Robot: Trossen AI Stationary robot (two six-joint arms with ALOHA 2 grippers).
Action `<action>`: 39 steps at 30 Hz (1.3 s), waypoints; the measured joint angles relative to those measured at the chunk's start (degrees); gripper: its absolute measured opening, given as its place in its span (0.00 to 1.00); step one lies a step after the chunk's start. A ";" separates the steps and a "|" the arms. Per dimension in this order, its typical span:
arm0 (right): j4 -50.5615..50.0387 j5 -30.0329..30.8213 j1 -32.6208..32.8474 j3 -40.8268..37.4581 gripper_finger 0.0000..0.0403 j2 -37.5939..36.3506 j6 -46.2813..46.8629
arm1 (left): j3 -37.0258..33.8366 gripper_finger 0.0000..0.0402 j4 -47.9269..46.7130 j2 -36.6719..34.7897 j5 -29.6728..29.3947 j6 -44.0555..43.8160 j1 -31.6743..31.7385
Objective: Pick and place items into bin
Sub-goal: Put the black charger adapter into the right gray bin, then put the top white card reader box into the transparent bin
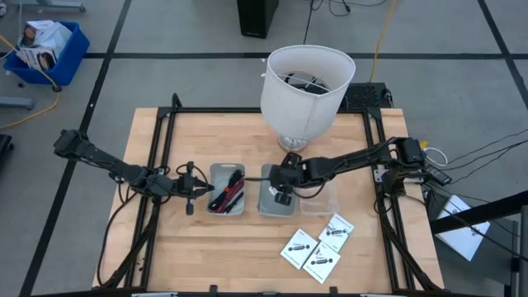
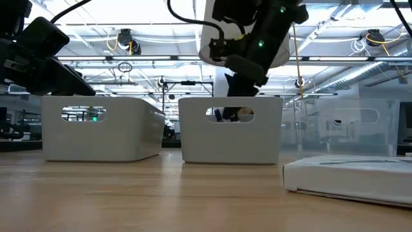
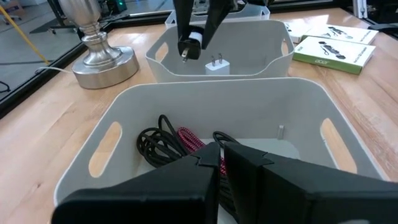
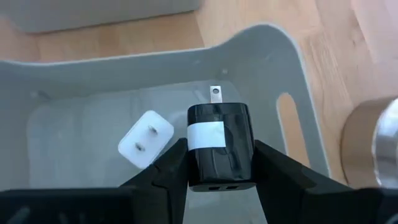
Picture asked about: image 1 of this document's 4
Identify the black power strip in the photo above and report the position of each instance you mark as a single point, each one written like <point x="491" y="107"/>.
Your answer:
<point x="439" y="175"/>

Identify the white shade table lamp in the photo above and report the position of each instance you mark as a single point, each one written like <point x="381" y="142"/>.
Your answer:
<point x="297" y="107"/>

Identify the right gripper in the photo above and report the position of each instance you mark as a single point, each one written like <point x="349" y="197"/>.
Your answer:
<point x="290" y="175"/>

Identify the clear plastic bin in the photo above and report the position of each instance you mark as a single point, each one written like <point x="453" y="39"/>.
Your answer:
<point x="321" y="204"/>

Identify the grey metal stand foot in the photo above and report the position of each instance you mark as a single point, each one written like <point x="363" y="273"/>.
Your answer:
<point x="16" y="103"/>
<point x="49" y="6"/>

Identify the grey plastic bin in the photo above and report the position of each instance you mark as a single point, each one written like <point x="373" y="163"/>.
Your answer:
<point x="266" y="206"/>
<point x="218" y="173"/>

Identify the blue plastic tub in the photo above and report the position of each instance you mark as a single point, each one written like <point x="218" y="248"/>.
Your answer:
<point x="70" y="62"/>

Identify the black tower case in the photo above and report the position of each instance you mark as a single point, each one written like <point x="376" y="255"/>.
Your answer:
<point x="257" y="18"/>

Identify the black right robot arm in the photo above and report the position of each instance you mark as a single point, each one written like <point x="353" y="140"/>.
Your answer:
<point x="350" y="158"/>

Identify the printed cardboard box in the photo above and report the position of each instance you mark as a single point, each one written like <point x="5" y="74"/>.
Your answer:
<point x="39" y="57"/>
<point x="33" y="33"/>

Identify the black perforated box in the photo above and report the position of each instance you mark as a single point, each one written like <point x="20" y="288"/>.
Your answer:
<point x="365" y="97"/>

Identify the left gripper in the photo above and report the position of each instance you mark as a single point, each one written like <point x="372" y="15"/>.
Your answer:
<point x="189" y="187"/>

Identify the black metal table frame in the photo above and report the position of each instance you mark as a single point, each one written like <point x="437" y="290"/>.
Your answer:
<point x="165" y="119"/>

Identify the small white adapter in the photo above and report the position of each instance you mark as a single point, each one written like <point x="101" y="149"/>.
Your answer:
<point x="272" y="191"/>

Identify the dark grey cart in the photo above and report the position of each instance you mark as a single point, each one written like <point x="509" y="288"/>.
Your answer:
<point x="499" y="255"/>

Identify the yellow plug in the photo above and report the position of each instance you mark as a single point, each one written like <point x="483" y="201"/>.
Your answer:
<point x="423" y="144"/>

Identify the white booklet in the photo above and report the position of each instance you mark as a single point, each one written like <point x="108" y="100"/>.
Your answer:
<point x="464" y="231"/>

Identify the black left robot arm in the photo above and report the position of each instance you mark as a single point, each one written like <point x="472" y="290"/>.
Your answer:
<point x="103" y="158"/>

